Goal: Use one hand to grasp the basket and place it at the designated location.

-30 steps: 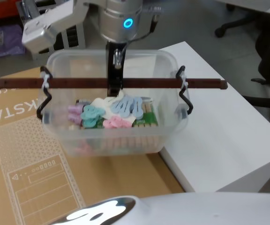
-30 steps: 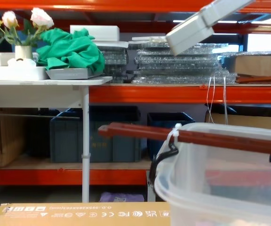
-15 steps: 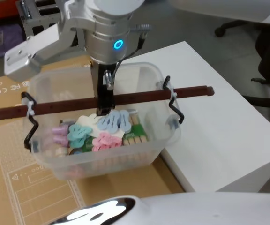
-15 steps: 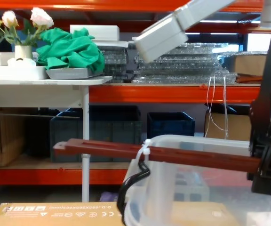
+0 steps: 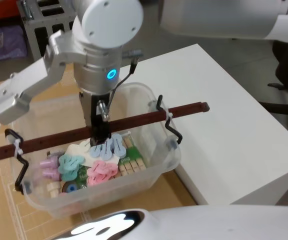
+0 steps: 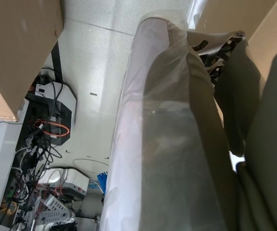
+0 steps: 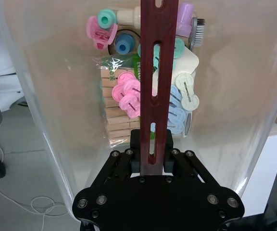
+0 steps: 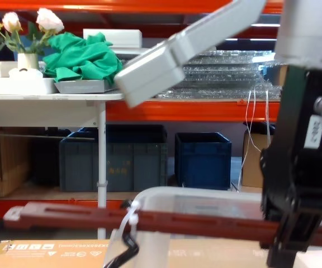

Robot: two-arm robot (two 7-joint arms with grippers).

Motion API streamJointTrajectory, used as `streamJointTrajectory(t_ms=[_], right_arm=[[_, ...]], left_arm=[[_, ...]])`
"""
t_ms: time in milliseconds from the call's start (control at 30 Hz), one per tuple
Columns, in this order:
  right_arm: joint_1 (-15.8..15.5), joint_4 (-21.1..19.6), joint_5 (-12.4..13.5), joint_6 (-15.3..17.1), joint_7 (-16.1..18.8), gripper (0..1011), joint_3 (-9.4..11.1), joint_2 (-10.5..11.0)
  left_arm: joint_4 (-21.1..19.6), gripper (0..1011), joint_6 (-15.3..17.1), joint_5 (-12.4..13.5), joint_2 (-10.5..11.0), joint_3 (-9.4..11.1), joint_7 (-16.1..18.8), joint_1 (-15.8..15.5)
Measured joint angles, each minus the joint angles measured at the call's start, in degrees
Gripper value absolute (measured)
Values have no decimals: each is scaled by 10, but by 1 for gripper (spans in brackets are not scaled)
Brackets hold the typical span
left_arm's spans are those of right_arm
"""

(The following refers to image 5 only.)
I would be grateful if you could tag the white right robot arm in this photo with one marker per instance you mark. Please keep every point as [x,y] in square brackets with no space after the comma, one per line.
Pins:
[109,20]

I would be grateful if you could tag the small green card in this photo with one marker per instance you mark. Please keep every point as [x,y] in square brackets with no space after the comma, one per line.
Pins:
[82,176]

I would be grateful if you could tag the white zip tie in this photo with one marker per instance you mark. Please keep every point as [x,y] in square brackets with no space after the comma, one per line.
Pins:
[169,116]
[18,148]

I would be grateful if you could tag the pink plastic peg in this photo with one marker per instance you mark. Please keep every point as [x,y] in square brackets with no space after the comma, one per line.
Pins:
[106,171]
[94,176]

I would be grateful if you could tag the white backing card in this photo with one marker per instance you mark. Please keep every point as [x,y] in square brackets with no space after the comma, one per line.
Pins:
[75,150]

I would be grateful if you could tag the white table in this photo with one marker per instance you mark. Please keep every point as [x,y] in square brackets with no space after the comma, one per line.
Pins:
[209,112]

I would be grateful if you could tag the grey metal case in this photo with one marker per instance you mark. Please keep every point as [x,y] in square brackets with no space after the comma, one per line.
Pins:
[30,35]

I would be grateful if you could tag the purple plastic peg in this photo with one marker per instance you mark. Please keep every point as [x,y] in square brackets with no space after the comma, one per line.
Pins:
[46,165]
[51,175]

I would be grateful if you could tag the cream plastic peg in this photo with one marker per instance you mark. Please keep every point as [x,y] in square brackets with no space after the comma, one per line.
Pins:
[52,190]

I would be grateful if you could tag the purple bag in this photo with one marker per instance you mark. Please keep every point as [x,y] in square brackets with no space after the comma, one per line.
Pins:
[4,42]

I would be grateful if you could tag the teal plastic peg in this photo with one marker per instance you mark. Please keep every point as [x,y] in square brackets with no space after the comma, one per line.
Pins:
[72,172]
[65,162]

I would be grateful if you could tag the green card with wooden clothespins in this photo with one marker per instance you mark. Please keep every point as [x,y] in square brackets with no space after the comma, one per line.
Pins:
[134,153]

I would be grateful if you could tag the brown round item blue centre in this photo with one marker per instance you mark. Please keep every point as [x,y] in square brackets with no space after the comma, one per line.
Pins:
[69,188]

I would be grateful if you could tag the clear plastic bin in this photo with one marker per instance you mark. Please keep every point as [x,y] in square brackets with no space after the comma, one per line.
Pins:
[134,180]

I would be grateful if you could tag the light blue plastic peg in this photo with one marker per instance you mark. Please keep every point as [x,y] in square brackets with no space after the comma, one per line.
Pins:
[119,146]
[105,152]
[95,151]

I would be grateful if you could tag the long brown rod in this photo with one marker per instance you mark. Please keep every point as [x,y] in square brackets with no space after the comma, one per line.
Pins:
[139,117]

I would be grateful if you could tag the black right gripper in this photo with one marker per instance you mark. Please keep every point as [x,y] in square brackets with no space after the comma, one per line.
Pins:
[99,112]

